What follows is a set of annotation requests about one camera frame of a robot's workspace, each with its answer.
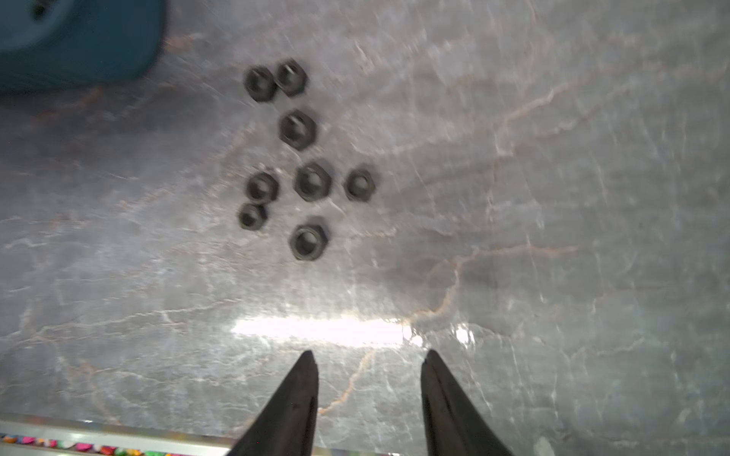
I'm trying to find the teal plastic storage box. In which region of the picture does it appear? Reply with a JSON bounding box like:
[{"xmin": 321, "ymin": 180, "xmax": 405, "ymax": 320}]
[{"xmin": 1, "ymin": 0, "xmax": 167, "ymax": 94}]

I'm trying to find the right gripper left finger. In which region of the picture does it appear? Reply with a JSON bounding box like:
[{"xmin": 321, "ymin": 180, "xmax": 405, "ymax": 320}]
[{"xmin": 228, "ymin": 351, "xmax": 319, "ymax": 456}]

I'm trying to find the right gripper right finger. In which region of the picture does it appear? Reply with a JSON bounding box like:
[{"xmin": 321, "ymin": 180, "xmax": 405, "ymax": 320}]
[{"xmin": 420, "ymin": 350, "xmax": 513, "ymax": 456}]

